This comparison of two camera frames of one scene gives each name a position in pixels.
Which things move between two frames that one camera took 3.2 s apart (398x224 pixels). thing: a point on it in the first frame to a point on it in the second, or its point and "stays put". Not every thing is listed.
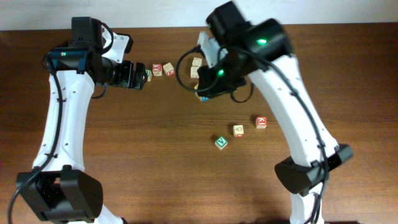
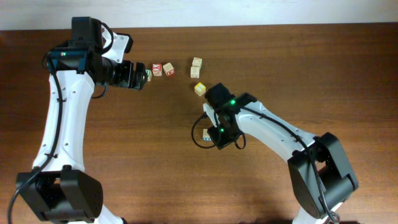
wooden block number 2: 194,72 stays put
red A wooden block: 196,62 stays put
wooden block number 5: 168,69 stays put
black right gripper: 211,88 to 220,141
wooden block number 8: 204,99 to 206,136
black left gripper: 125,78 stays put
